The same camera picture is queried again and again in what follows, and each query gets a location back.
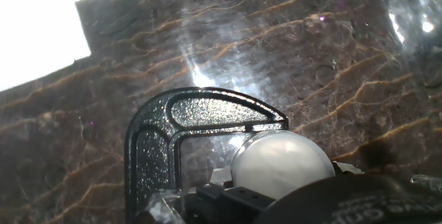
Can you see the large white paper sheet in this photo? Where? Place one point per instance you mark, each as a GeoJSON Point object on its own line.
{"type": "Point", "coordinates": [34, 27]}

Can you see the black C-clamp with steel screw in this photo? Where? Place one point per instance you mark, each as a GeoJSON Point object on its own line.
{"type": "Point", "coordinates": [152, 155]}

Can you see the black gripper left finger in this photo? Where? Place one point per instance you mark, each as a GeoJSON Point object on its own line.
{"type": "Point", "coordinates": [228, 205]}

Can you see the transparent plastic wrap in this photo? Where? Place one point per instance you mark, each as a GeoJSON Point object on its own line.
{"type": "Point", "coordinates": [426, 182]}
{"type": "Point", "coordinates": [165, 208]}

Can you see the dark brown marble pattern mat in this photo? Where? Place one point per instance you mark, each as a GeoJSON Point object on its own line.
{"type": "Point", "coordinates": [310, 79]}

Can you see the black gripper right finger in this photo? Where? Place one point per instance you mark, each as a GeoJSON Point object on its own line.
{"type": "Point", "coordinates": [347, 168]}

